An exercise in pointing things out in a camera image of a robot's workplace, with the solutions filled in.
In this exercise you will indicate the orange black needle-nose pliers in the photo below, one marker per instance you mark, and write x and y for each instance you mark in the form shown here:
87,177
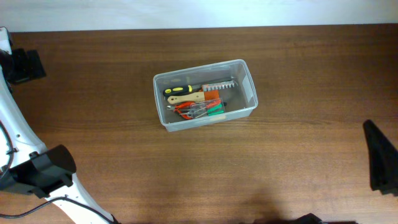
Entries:
222,103

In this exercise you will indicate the small red handled cutters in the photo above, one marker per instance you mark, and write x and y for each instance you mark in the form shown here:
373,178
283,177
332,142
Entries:
182,109

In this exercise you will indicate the clear plastic container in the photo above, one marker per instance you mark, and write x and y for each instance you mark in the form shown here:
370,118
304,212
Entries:
233,103

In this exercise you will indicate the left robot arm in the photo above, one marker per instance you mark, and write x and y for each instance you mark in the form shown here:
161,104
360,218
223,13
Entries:
28,167

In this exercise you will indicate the clear screwdriver set case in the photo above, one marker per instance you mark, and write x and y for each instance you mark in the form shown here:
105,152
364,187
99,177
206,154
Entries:
206,109

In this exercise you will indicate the orange scraper wooden handle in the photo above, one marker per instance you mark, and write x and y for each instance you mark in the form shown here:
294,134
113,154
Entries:
195,97

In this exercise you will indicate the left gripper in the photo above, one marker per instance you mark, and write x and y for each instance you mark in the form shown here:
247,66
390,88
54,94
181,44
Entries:
34,71

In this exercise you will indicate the orange perforated bit holder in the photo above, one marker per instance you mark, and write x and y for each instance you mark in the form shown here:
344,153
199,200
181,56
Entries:
219,85

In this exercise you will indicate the black yellow handled file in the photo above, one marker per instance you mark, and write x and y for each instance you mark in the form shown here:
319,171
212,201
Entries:
181,90

